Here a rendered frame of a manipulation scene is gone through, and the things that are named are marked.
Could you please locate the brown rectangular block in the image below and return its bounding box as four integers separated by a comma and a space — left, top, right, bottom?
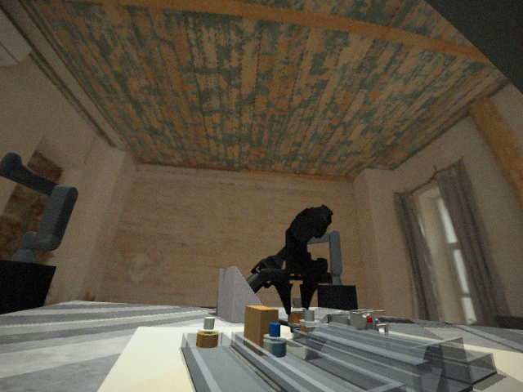
244, 305, 279, 348

